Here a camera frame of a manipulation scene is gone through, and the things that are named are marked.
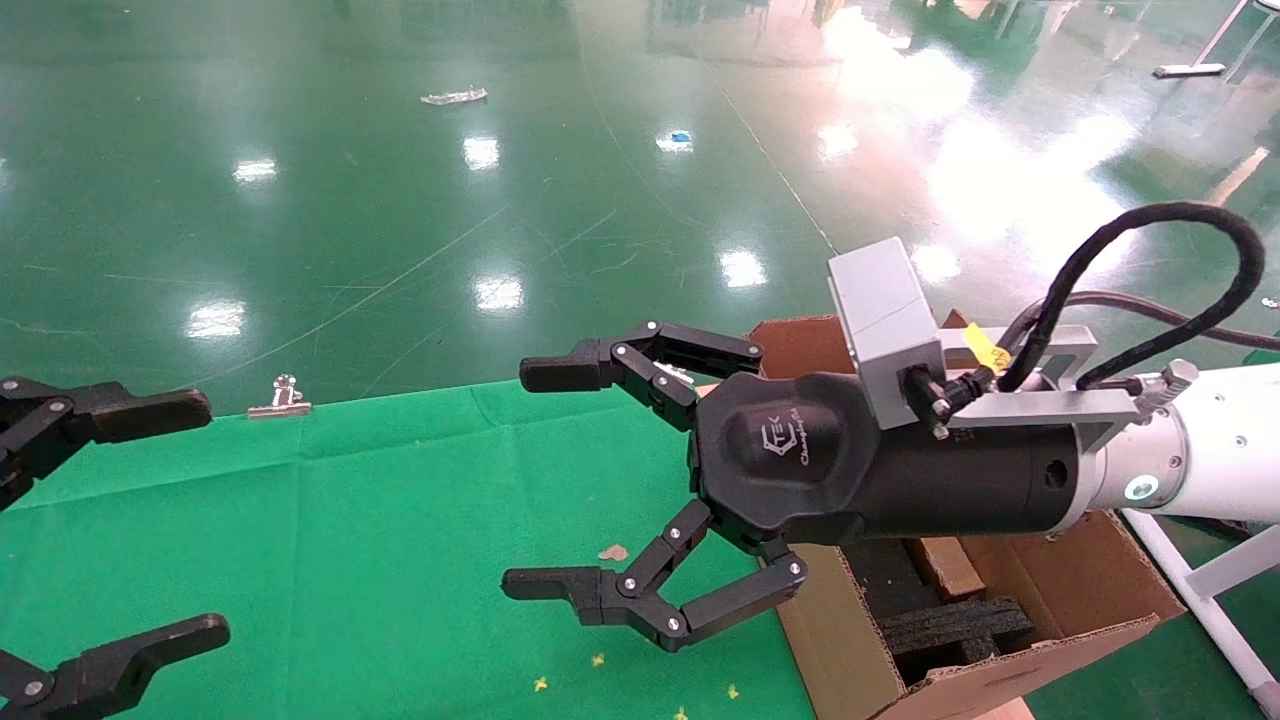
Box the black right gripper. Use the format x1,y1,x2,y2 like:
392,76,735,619
501,321,1087,654

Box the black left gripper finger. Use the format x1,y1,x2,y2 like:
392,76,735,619
0,614,231,720
0,377,213,511

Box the large open cardboard carton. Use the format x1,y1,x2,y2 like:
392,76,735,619
745,310,1187,720

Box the silver binder clip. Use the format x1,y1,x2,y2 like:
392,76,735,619
247,374,314,420

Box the green cloth with yellow marks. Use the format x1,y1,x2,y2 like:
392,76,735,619
0,378,816,720

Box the black foam block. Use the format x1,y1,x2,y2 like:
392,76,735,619
845,538,1037,689

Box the white metal stand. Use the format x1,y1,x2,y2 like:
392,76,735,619
1120,508,1280,717

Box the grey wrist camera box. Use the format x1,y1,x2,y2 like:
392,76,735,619
827,236,947,432

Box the yellow cable tag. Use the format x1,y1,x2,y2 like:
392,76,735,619
961,321,1013,374

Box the grey camera bracket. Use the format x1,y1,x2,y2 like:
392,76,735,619
940,324,1147,443

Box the thin dark cable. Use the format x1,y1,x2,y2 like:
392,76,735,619
1000,290,1280,353

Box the thick black braided cable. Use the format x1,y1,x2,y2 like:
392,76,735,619
995,202,1267,393

